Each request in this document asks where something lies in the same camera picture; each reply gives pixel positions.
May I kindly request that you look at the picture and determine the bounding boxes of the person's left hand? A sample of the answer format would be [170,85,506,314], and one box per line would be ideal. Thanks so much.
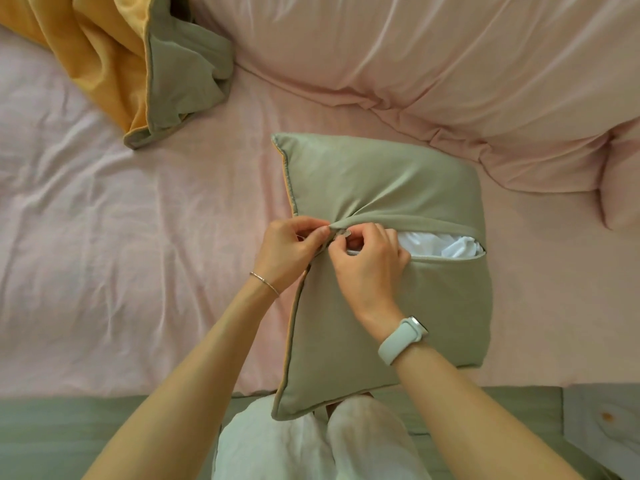
[259,216,333,295]

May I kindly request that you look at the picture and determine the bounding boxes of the person's right hand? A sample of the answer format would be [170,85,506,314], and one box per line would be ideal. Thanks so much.
[328,222,413,341]

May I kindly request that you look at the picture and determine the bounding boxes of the white pillow insert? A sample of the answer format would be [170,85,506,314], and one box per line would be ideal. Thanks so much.
[345,231,486,259]

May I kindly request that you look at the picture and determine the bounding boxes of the grey and orange pillowcase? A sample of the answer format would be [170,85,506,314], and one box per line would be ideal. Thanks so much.
[269,133,495,422]
[0,0,235,151]

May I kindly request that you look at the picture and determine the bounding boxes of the pink bed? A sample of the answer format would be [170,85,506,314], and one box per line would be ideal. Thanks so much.
[0,24,640,399]

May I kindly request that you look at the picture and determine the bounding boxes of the person's right forearm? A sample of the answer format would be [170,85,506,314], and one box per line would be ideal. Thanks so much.
[392,342,586,480]

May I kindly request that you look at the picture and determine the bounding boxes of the person's left forearm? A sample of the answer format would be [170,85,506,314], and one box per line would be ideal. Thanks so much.
[82,277,281,480]

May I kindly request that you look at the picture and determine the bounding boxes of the person's white shorts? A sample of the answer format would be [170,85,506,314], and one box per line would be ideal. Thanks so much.
[212,394,426,480]

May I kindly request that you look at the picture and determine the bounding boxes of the white smartwatch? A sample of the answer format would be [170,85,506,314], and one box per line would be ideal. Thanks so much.
[377,316,429,367]

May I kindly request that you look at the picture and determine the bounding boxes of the pink ruffled duvet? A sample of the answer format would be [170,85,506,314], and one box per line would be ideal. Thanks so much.
[195,0,640,193]

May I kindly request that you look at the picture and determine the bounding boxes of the pink pillow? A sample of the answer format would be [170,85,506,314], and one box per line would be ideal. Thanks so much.
[599,119,640,231]

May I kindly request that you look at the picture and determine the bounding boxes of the white nightstand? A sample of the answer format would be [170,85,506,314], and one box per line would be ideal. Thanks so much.
[562,384,640,480]

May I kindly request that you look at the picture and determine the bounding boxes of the thin gold bracelet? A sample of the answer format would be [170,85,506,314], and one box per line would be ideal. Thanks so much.
[249,271,282,299]

